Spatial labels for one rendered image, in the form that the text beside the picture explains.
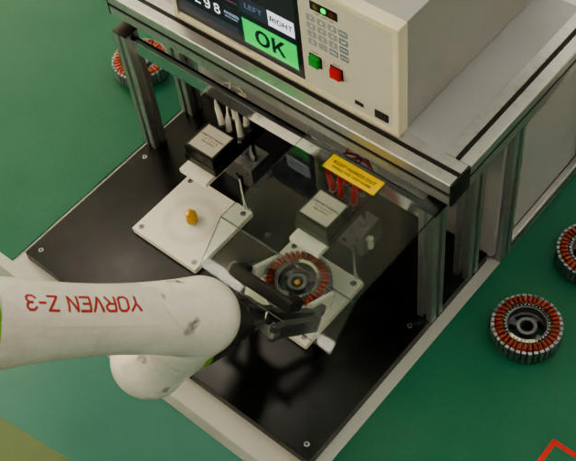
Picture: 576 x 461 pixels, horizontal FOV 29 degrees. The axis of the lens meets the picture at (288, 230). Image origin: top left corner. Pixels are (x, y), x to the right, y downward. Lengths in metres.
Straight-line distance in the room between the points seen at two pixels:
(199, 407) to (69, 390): 0.98
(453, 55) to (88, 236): 0.74
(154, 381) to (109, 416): 1.16
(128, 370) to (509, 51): 0.72
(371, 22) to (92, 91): 0.90
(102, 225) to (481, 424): 0.74
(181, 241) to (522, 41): 0.66
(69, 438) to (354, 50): 1.43
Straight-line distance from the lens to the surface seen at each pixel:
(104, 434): 2.64
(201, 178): 1.85
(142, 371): 1.50
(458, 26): 1.57
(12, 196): 2.09
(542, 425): 1.74
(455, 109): 1.60
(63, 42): 2.34
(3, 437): 1.82
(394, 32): 1.42
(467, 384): 1.76
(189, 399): 1.78
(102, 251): 1.94
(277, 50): 1.63
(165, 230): 1.92
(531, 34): 1.71
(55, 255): 1.96
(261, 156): 1.94
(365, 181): 1.58
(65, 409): 2.69
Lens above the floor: 2.30
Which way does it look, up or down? 53 degrees down
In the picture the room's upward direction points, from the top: 8 degrees counter-clockwise
